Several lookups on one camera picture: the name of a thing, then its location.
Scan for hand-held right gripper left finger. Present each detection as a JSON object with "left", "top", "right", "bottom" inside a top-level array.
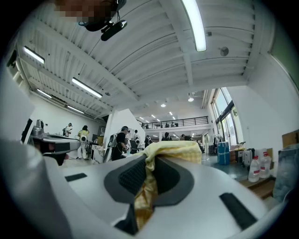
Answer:
[{"left": 44, "top": 153, "right": 150, "bottom": 235}]

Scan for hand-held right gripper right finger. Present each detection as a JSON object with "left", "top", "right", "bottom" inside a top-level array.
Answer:
[{"left": 144, "top": 155, "right": 269, "bottom": 237}]

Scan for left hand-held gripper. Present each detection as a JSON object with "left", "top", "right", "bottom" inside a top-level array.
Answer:
[{"left": 30, "top": 120, "right": 81, "bottom": 166}]

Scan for pale yellow checked clothes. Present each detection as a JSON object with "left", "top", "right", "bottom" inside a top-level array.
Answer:
[{"left": 134, "top": 141, "right": 202, "bottom": 231}]

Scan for white marble counter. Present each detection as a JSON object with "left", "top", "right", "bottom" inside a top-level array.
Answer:
[{"left": 90, "top": 144, "right": 106, "bottom": 165}]

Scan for tube ceiling light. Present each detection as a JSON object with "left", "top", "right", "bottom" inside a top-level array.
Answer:
[
  {"left": 22, "top": 45, "right": 45, "bottom": 64},
  {"left": 36, "top": 88, "right": 53, "bottom": 99},
  {"left": 181, "top": 0, "right": 207, "bottom": 52},
  {"left": 67, "top": 105, "right": 85, "bottom": 114},
  {"left": 71, "top": 77, "right": 104, "bottom": 99}
]

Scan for black suitcase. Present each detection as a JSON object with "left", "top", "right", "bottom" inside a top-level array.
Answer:
[{"left": 234, "top": 149, "right": 245, "bottom": 164}]

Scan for silver suitcase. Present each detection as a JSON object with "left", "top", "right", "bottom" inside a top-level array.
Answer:
[{"left": 242, "top": 148, "right": 256, "bottom": 168}]

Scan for wooden slatted platform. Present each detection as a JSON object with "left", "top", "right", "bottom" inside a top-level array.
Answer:
[{"left": 239, "top": 176, "right": 277, "bottom": 200}]

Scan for tall glass window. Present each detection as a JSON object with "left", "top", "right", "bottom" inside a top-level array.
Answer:
[{"left": 211, "top": 87, "right": 239, "bottom": 151}]

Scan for black mezzanine railing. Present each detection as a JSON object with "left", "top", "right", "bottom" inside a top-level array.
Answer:
[{"left": 136, "top": 115, "right": 209, "bottom": 130}]

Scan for grey blue fabric bag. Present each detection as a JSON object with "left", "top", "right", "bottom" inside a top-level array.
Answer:
[{"left": 272, "top": 143, "right": 299, "bottom": 204}]

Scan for brown cardboard box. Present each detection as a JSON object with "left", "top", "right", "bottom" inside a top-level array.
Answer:
[{"left": 281, "top": 129, "right": 299, "bottom": 150}]

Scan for person's head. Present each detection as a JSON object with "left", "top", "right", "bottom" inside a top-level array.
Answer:
[{"left": 53, "top": 0, "right": 117, "bottom": 23}]

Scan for blue strapped crate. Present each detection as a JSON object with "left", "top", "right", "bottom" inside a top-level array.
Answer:
[{"left": 217, "top": 141, "right": 231, "bottom": 166}]

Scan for white partition wall panel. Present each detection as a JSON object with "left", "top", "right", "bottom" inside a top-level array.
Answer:
[{"left": 102, "top": 108, "right": 146, "bottom": 162}]

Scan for black head-mounted camera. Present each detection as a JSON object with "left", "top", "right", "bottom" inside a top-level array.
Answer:
[{"left": 78, "top": 0, "right": 128, "bottom": 42}]

